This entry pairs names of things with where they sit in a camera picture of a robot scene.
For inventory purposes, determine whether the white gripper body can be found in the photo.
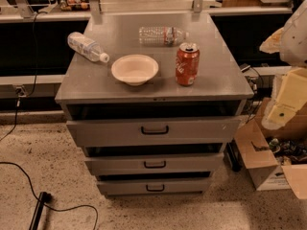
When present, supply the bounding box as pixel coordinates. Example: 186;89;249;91
272;74;289;113

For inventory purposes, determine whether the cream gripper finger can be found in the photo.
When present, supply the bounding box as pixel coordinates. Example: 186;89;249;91
276;68;307;112
261;98;298;130

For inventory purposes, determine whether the grey drawer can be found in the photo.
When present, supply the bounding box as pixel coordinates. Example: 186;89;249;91
67;117;240;147
85;153;224;175
97;177;211;196

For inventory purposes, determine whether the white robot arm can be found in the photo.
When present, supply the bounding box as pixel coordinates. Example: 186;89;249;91
259;0;307;130

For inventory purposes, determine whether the grey top drawer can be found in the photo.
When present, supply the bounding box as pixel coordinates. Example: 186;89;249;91
67;117;240;147

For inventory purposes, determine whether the grey metal drawer cabinet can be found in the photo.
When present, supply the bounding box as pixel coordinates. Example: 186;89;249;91
56;11;253;182

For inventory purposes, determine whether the grey bottom drawer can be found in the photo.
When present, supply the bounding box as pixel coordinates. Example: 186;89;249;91
97;177;211;196

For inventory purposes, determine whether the brown cardboard box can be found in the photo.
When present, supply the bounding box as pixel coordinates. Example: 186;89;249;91
234;98;307;199

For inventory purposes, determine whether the red cola can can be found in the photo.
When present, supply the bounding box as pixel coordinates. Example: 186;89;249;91
176;42;200;86

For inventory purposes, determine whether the clear bottle red label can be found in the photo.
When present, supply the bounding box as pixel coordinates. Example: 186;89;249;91
139;26;189;46

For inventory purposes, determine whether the white paper bowl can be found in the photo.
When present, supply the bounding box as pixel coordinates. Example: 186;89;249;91
111;55;159;86

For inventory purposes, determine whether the clear bottle white cap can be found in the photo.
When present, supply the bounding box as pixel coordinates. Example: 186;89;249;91
67;32;109;63

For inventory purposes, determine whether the black pole on floor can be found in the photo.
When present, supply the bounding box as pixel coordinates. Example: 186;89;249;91
29;192;52;230

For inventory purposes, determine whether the black hanging cable left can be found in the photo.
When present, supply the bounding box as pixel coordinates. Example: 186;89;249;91
0;11;49;143

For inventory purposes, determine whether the black floor cable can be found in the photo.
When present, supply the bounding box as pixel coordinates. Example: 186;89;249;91
0;161;100;230

